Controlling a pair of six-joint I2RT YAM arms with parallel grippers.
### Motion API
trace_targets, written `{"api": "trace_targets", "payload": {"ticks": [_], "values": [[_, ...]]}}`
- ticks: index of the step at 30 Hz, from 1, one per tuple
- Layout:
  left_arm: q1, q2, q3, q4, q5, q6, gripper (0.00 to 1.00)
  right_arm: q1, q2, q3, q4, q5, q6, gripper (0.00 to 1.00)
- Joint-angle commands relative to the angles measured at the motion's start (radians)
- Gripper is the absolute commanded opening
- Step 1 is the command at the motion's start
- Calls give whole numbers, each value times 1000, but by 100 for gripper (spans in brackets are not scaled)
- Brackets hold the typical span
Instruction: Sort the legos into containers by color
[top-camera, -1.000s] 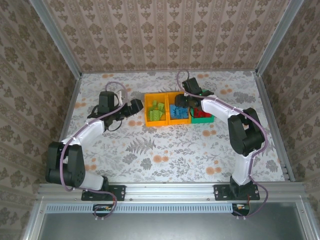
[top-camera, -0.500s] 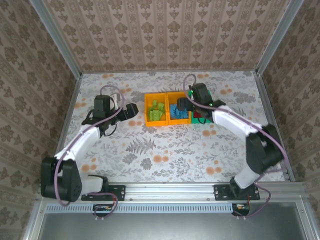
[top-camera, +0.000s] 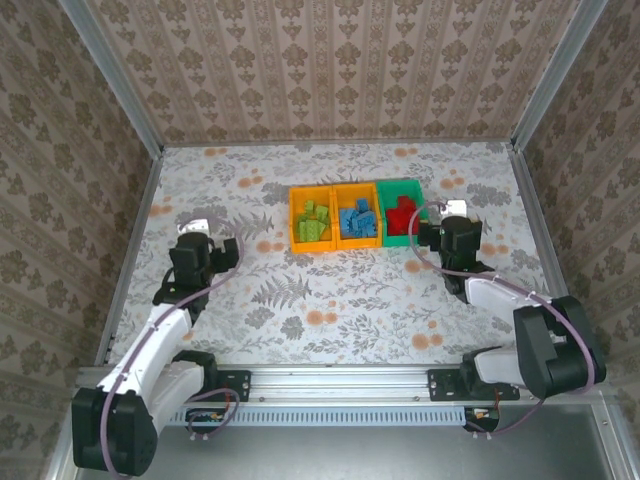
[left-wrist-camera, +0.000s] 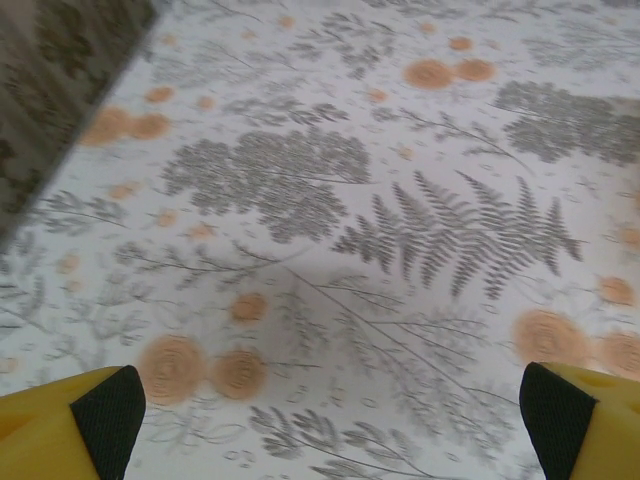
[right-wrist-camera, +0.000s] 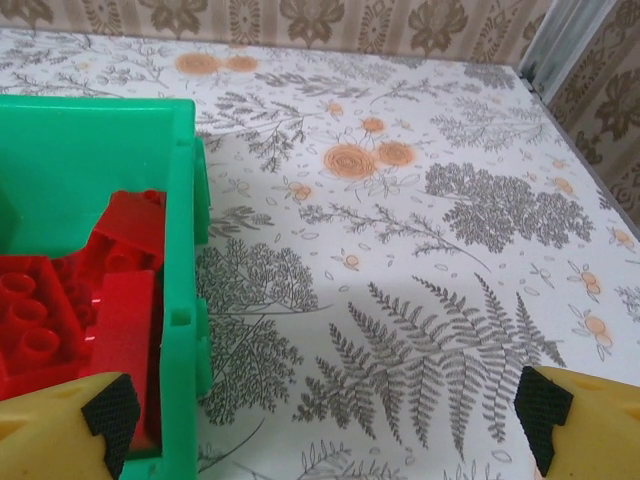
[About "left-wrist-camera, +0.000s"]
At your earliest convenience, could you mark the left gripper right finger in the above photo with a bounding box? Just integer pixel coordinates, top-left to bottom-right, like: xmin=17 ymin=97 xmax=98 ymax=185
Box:
xmin=518 ymin=361 xmax=640 ymax=480

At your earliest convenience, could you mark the floral patterned table covering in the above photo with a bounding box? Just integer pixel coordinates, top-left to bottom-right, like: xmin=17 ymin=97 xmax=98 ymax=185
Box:
xmin=0 ymin=0 xmax=640 ymax=480

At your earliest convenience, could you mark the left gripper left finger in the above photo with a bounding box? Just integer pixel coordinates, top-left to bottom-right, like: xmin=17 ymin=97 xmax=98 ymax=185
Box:
xmin=0 ymin=364 xmax=148 ymax=480

